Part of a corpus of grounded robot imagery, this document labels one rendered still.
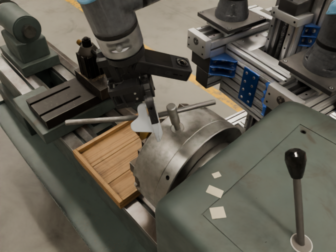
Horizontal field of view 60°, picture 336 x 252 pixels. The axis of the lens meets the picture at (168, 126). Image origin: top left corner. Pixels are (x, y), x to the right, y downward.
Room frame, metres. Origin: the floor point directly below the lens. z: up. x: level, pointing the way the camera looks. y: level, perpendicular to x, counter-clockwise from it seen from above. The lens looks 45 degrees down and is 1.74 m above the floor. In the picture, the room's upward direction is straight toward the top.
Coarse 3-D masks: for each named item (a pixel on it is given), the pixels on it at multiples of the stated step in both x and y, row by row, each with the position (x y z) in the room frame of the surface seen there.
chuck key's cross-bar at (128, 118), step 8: (192, 104) 0.50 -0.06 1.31; (200, 104) 0.50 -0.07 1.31; (208, 104) 0.50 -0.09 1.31; (160, 112) 0.49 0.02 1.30; (72, 120) 0.46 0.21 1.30; (80, 120) 0.46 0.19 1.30; (88, 120) 0.46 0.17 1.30; (96, 120) 0.46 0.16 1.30; (104, 120) 0.47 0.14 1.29; (112, 120) 0.47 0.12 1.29; (120, 120) 0.47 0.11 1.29; (128, 120) 0.47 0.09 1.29
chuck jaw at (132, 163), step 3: (141, 141) 0.58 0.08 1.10; (144, 141) 0.58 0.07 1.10; (141, 144) 0.58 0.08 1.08; (141, 147) 0.55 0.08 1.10; (138, 150) 0.54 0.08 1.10; (138, 153) 0.54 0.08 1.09; (135, 159) 0.51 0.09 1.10; (129, 162) 0.50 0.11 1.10; (132, 162) 0.50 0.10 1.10; (132, 165) 0.49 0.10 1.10; (132, 168) 0.49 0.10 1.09; (132, 171) 0.49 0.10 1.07; (135, 177) 0.46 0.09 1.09; (135, 180) 0.46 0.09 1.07; (138, 183) 0.45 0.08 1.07
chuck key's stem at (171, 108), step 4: (168, 104) 0.50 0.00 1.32; (172, 104) 0.49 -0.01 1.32; (168, 108) 0.48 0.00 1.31; (172, 108) 0.48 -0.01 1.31; (176, 108) 0.49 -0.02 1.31; (168, 112) 0.49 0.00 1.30; (172, 112) 0.48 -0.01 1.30; (176, 112) 0.49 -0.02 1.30; (172, 116) 0.48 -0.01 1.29; (176, 116) 0.49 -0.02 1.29; (172, 120) 0.49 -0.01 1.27; (176, 120) 0.49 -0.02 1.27; (172, 124) 0.49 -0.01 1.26; (176, 124) 0.49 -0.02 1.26; (176, 128) 0.50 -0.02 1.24
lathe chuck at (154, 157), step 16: (192, 112) 0.56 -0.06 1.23; (208, 112) 0.57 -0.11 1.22; (192, 128) 0.50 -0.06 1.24; (144, 144) 0.49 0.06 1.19; (160, 144) 0.47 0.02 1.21; (176, 144) 0.46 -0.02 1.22; (144, 160) 0.45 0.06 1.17; (160, 160) 0.44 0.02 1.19; (144, 176) 0.43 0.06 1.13; (160, 176) 0.41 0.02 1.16; (144, 192) 0.42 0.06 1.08
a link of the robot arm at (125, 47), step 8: (136, 32) 0.44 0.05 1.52; (96, 40) 0.43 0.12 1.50; (112, 40) 0.47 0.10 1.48; (120, 40) 0.42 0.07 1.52; (128, 40) 0.42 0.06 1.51; (136, 40) 0.43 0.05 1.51; (104, 48) 0.42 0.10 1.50; (112, 48) 0.42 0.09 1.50; (120, 48) 0.41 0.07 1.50; (128, 48) 0.42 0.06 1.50; (136, 48) 0.43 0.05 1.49; (112, 56) 0.42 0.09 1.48; (120, 56) 0.42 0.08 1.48; (128, 56) 0.42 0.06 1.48
